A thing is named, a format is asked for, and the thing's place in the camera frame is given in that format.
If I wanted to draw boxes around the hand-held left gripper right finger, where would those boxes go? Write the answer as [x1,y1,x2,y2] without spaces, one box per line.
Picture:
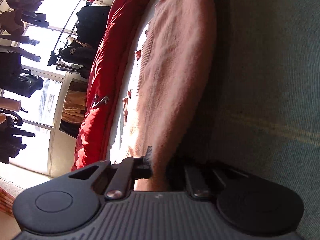
[166,157,248,198]

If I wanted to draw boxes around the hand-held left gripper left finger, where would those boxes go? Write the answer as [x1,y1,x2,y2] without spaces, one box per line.
[69,146,153,200]

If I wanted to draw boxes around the orange knit sweater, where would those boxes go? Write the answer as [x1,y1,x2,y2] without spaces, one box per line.
[121,0,218,192]

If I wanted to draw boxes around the metal clothes rack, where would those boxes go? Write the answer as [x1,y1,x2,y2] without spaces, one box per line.
[51,0,118,73]

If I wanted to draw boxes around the metal quilt clip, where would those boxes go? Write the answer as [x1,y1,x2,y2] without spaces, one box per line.
[93,94,110,107]

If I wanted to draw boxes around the dark wooden chair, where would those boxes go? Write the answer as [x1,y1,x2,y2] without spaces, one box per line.
[59,79,89,139]

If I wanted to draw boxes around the orange yellow garment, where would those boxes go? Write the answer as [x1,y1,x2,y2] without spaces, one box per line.
[61,90,88,123]

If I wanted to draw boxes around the red quilt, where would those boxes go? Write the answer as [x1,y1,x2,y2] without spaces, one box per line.
[71,0,153,172]

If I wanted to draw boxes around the window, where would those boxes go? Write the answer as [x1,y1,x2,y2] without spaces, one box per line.
[0,0,113,175]

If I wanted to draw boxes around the bed with plaid sheet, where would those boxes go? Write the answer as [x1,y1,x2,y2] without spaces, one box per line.
[110,0,320,205]

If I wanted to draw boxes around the black jacket with round patch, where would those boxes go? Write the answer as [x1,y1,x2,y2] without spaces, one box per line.
[47,36,97,68]

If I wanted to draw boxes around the hanging black coats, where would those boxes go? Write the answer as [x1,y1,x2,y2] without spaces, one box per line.
[75,5,112,44]

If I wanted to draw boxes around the row of hanging laundry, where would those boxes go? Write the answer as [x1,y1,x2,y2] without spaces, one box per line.
[0,0,50,165]

